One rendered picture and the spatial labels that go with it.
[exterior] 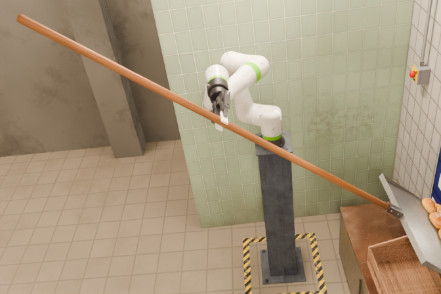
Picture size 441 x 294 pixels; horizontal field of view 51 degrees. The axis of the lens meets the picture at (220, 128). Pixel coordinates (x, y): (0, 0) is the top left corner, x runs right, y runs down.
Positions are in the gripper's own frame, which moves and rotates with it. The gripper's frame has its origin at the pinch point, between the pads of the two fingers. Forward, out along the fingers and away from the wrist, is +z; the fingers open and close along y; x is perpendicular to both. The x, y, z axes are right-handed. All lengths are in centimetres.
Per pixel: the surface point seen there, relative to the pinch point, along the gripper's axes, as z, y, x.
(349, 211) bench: -69, 55, -147
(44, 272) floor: -100, 256, -3
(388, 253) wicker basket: -25, 42, -150
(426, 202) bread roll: -19, -2, -129
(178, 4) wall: -126, 11, 15
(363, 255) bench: -32, 56, -145
